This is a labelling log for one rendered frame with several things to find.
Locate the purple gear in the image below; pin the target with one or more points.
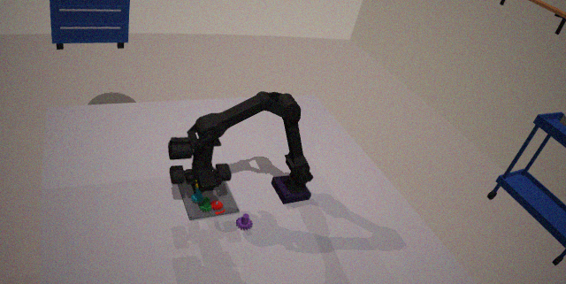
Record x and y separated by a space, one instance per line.
244 222

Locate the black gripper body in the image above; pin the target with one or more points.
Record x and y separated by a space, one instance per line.
177 174

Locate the red gear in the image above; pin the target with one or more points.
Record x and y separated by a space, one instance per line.
216 206

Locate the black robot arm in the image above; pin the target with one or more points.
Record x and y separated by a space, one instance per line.
211 126

